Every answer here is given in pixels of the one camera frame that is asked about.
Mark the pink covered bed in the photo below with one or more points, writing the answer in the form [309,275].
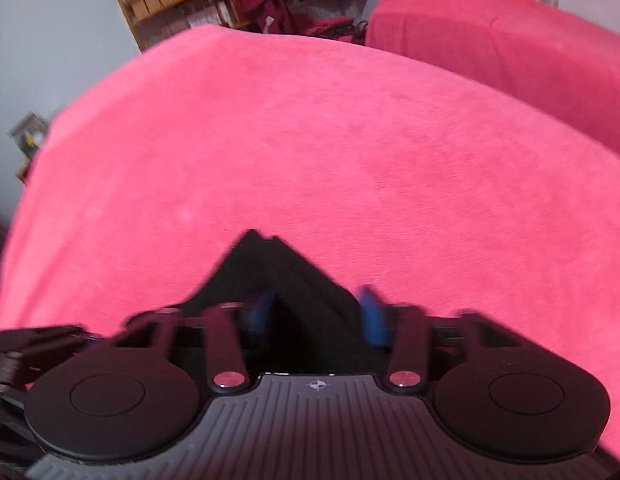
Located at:
[490,55]

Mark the wooden plant shelf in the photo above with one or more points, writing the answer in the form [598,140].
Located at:
[174,5]

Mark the black knit pants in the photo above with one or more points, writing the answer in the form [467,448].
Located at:
[295,310]

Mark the small printed box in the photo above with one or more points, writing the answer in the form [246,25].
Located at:
[28,135]

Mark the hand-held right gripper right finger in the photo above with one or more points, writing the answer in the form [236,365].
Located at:
[374,322]

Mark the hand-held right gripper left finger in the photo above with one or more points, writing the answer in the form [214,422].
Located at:
[224,345]

